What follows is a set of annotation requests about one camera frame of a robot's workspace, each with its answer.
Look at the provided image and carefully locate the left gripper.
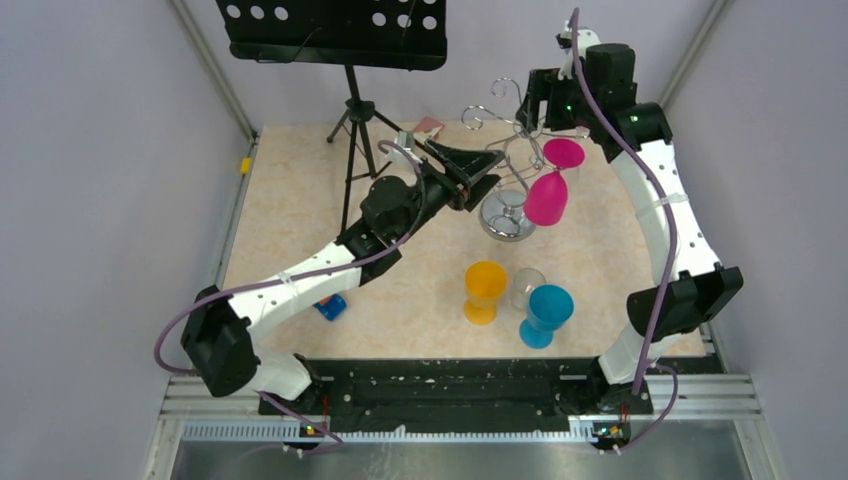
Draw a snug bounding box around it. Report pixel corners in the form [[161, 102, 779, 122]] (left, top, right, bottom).
[[393, 139, 504, 244]]

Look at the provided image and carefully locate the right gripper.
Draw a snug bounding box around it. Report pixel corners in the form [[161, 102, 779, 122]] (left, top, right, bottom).
[[516, 68, 599, 132]]

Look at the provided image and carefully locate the magenta plastic goblet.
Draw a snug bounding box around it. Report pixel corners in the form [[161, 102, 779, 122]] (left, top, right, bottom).
[[523, 138, 585, 227]]

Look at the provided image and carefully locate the orange plastic goblet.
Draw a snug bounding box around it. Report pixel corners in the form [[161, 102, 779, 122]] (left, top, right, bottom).
[[463, 261, 508, 326]]

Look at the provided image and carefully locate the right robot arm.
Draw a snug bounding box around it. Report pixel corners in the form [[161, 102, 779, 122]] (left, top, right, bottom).
[[516, 38, 744, 413]]

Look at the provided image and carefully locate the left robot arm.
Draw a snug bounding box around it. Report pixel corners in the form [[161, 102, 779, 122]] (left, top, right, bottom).
[[176, 141, 506, 414]]

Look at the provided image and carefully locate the chrome wine glass rack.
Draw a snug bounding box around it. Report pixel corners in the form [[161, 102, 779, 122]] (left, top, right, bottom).
[[460, 105, 545, 243]]

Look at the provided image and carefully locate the small clear tumbler glass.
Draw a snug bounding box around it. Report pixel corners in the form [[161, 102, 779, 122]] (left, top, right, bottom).
[[508, 268, 547, 311]]

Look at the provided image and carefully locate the small pink card box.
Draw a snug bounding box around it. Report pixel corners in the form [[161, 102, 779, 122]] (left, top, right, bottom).
[[412, 116, 445, 142]]

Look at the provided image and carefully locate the black music stand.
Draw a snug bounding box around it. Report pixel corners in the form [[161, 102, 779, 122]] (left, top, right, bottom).
[[215, 0, 448, 233]]

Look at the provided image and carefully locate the blue plastic goblet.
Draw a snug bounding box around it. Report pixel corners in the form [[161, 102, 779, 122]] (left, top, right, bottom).
[[519, 284, 575, 349]]

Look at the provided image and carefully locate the blue orange toy car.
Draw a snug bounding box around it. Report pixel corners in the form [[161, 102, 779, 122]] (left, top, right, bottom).
[[313, 294, 347, 322]]

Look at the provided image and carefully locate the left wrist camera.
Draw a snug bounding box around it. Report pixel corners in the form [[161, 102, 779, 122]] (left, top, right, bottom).
[[386, 130, 422, 167]]

